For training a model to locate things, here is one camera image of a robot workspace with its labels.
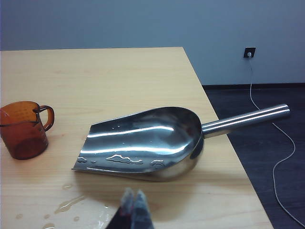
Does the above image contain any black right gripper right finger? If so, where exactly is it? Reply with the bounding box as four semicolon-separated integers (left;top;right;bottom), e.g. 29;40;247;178
131;189;155;229

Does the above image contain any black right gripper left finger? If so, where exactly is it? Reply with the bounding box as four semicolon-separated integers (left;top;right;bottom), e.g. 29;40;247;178
107;187;134;229

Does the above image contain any amber plastic measuring cup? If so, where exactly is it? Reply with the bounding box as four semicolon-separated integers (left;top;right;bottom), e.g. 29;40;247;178
0;101;55;160

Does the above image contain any stainless steel ice scoop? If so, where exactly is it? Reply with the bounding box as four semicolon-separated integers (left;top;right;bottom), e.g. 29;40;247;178
71;103;291;182

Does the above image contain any white power cable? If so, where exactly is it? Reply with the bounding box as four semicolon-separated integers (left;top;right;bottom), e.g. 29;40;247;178
247;52;305;228

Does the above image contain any black wall power outlet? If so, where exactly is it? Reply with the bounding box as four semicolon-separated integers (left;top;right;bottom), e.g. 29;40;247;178
243;47;256;59

